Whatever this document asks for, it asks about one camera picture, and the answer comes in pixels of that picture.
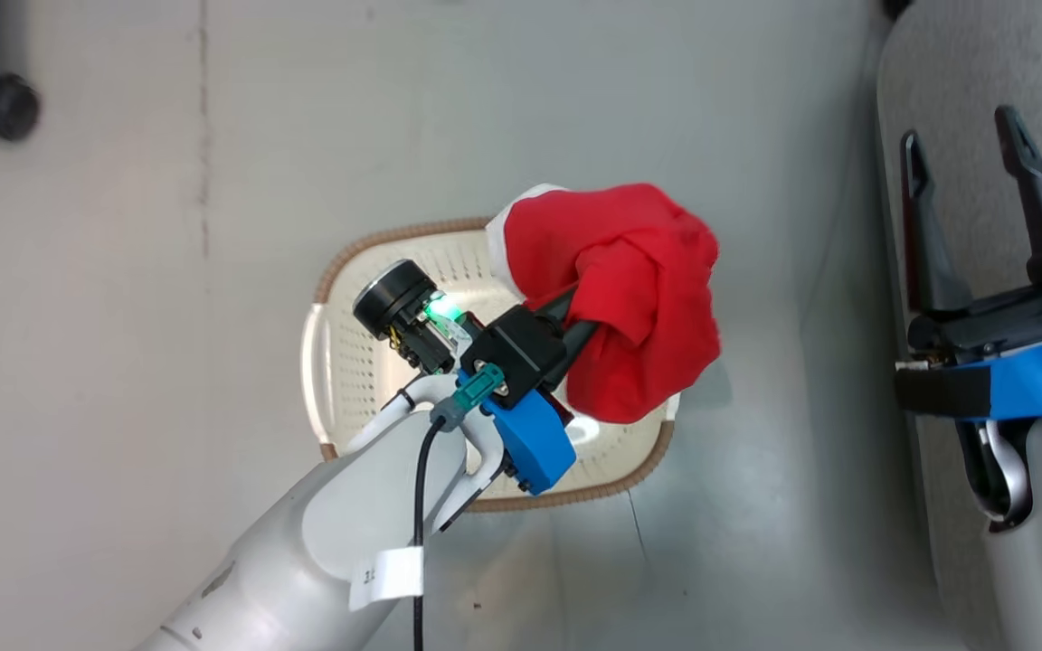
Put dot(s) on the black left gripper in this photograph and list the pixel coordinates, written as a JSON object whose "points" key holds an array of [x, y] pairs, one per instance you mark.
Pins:
{"points": [[394, 298]]}

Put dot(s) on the red and white jersey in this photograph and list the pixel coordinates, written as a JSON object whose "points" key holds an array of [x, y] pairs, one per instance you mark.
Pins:
{"points": [[639, 271]]}

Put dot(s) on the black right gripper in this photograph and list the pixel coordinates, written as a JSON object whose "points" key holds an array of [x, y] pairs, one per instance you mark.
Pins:
{"points": [[1009, 325]]}

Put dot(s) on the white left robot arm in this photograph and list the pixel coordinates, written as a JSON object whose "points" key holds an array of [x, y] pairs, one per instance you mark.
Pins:
{"points": [[304, 561]]}

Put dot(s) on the grey fabric sofa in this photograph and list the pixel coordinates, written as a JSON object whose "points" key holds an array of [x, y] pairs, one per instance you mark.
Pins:
{"points": [[964, 72]]}

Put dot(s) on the white laundry basket brown rim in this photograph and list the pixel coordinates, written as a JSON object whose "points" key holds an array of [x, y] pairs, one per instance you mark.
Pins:
{"points": [[349, 362]]}

